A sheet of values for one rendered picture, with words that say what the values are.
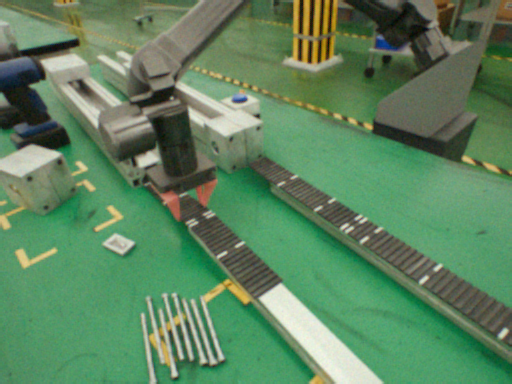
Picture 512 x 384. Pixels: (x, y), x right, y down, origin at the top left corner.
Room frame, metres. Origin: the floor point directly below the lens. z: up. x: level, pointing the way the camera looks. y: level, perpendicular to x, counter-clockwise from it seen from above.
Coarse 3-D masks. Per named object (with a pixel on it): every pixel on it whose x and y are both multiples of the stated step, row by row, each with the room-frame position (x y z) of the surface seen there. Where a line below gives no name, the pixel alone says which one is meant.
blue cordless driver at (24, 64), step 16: (0, 64) 0.83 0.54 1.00; (16, 64) 0.84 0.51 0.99; (32, 64) 0.85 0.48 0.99; (0, 80) 0.80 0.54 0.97; (16, 80) 0.82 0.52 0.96; (32, 80) 0.84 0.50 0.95; (16, 96) 0.82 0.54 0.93; (32, 96) 0.84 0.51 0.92; (32, 112) 0.83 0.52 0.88; (16, 128) 0.82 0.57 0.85; (32, 128) 0.81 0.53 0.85; (48, 128) 0.83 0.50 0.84; (64, 128) 0.85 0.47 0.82; (16, 144) 0.78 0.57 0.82; (32, 144) 0.79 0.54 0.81; (48, 144) 0.81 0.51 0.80; (64, 144) 0.84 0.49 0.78
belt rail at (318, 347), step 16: (240, 288) 0.32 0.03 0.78; (256, 304) 0.29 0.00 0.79; (272, 304) 0.27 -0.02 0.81; (288, 304) 0.27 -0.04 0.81; (272, 320) 0.26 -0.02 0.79; (288, 320) 0.25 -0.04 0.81; (304, 320) 0.25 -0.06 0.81; (288, 336) 0.24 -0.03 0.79; (304, 336) 0.23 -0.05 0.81; (320, 336) 0.22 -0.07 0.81; (304, 352) 0.21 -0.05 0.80; (320, 352) 0.20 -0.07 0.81; (336, 352) 0.20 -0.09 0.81; (320, 368) 0.19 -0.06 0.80; (336, 368) 0.18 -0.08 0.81; (352, 368) 0.18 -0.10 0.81
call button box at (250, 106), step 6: (222, 102) 0.91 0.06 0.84; (228, 102) 0.90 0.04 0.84; (234, 102) 0.90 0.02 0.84; (240, 102) 0.89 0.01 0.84; (246, 102) 0.90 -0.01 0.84; (252, 102) 0.89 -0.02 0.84; (258, 102) 0.90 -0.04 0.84; (234, 108) 0.87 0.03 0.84; (240, 108) 0.87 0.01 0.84; (246, 108) 0.88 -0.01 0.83; (252, 108) 0.89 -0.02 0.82; (258, 108) 0.90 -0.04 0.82; (252, 114) 0.89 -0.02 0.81; (258, 114) 0.90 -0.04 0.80
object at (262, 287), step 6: (270, 276) 0.32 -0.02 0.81; (276, 276) 0.32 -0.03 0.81; (258, 282) 0.31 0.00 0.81; (264, 282) 0.31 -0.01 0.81; (270, 282) 0.31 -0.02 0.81; (276, 282) 0.31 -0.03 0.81; (252, 288) 0.30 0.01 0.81; (258, 288) 0.30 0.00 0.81; (264, 288) 0.30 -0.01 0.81; (270, 288) 0.30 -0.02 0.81; (252, 294) 0.29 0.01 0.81; (258, 294) 0.29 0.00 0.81
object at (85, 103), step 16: (48, 80) 1.27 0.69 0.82; (80, 80) 1.15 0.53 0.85; (64, 96) 1.05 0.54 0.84; (80, 96) 0.97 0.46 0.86; (96, 96) 1.01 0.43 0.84; (112, 96) 0.95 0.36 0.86; (80, 112) 0.88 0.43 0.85; (96, 112) 0.91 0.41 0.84; (96, 128) 0.75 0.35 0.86; (96, 144) 0.82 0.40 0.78; (112, 160) 0.71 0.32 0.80; (128, 160) 0.62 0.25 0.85; (144, 160) 0.65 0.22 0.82; (160, 160) 0.65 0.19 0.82; (128, 176) 0.61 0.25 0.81
